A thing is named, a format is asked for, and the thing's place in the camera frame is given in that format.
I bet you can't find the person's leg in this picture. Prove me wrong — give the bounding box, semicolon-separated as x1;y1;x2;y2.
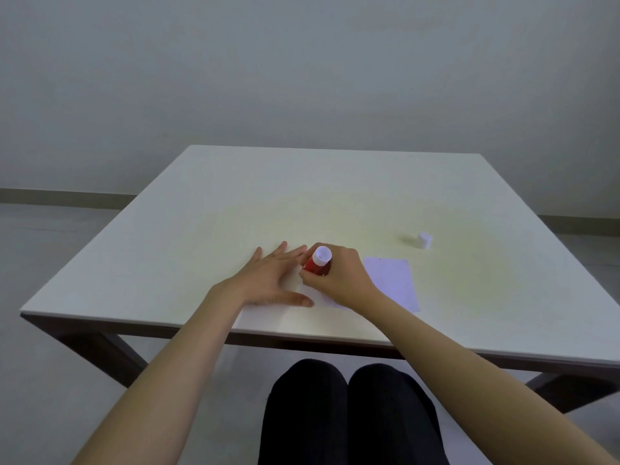
258;359;350;465
347;363;450;465

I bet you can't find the person's left forearm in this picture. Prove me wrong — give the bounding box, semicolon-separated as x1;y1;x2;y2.
72;284;245;465

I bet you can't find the person's left hand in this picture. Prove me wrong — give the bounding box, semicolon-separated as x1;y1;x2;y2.
212;242;315;310

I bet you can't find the red glue stick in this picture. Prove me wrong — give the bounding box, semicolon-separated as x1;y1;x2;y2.
303;243;333;277

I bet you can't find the person's right forearm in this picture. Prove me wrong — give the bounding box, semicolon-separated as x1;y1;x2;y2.
361;291;620;465

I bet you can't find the person's right leg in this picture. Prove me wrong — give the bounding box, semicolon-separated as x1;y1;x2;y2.
347;363;450;465

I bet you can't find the person's right hand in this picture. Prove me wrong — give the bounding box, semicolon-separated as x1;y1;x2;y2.
299;246;384;314

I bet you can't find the person's left leg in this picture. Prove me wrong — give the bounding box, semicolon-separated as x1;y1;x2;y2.
258;359;350;465

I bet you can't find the white table with dark frame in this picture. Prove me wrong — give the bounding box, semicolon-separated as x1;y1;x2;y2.
20;145;620;415

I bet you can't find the white paper sheet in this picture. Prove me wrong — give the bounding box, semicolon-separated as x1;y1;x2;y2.
241;258;420;315

